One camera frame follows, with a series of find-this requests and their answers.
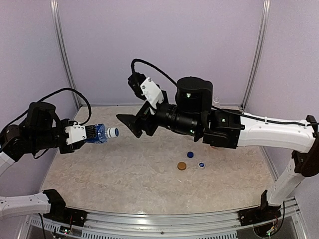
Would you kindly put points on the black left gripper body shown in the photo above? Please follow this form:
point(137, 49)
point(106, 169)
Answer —
point(67, 149)

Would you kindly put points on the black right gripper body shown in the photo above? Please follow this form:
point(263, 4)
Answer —
point(144, 121)

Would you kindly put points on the short bottle blue label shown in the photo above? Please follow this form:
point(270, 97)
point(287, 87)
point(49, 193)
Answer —
point(101, 135)

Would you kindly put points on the dark blue bottle cap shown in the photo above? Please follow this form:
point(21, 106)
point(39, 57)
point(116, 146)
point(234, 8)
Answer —
point(190, 154)

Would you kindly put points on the gold juice bottle cap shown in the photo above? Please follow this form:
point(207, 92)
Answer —
point(181, 166)

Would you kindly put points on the clear bottle blue label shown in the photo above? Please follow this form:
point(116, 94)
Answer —
point(216, 101)

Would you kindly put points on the white blue short-bottle cap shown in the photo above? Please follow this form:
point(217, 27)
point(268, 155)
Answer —
point(112, 132)

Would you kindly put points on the orange juice bottle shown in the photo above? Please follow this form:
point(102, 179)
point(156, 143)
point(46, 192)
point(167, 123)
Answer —
point(217, 148)

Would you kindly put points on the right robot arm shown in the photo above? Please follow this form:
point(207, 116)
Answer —
point(194, 114)

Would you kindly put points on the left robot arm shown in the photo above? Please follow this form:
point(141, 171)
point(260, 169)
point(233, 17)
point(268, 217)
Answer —
point(41, 130)

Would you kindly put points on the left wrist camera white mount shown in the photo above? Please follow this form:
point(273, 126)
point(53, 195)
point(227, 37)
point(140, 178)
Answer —
point(77, 133)

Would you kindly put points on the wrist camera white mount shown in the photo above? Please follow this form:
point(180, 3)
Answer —
point(77, 133)
point(146, 89)

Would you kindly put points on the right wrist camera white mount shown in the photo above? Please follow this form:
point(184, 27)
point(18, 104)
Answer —
point(146, 89)

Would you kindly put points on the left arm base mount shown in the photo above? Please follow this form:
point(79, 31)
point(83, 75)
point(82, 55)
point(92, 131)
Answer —
point(59, 212)

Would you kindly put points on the aluminium front rail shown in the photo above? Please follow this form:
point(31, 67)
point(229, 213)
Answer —
point(216, 225)

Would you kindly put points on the aluminium corner post right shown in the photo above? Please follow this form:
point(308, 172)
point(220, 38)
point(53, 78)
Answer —
point(257, 53)

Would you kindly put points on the aluminium corner post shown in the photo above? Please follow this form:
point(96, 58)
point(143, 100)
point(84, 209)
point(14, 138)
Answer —
point(61, 44)
point(257, 53)

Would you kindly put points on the aluminium corner post left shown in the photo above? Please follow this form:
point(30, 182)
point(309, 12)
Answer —
point(61, 44)

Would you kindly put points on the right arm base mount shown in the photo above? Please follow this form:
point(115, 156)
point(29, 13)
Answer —
point(261, 213)

